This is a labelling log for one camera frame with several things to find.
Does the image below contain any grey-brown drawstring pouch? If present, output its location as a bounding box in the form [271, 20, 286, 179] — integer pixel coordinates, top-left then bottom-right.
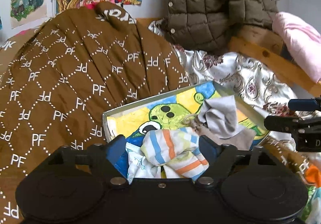
[182, 114, 256, 150]

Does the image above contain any white cloth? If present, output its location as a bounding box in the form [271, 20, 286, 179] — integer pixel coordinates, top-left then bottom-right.
[126, 143, 161, 184]

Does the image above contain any light grey cloth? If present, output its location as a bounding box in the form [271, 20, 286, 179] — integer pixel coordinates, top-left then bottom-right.
[197, 95, 245, 139]

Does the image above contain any striped pastel cloth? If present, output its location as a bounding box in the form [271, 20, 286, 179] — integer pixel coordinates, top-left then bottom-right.
[140, 127, 209, 181]

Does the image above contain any white floral satin quilt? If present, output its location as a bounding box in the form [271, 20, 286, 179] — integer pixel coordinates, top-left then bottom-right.
[147, 19, 302, 144]

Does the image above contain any grey tray with drawing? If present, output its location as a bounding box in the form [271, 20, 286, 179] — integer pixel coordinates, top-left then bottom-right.
[102, 82, 267, 178]

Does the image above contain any pink folded blanket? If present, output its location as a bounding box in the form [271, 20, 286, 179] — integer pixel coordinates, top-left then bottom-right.
[272, 12, 321, 83]

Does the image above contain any colourful striped blanket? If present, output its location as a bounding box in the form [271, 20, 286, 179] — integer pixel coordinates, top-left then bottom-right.
[301, 164, 321, 224]

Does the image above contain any brown PF patterned quilt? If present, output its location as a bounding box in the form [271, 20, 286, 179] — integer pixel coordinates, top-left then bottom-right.
[0, 1, 312, 224]

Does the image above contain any brown puffer jacket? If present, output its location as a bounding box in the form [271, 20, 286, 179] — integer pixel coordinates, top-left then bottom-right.
[164, 0, 278, 55]

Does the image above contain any wooden bed frame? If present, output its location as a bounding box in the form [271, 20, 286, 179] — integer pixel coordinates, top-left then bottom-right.
[135, 17, 321, 98]

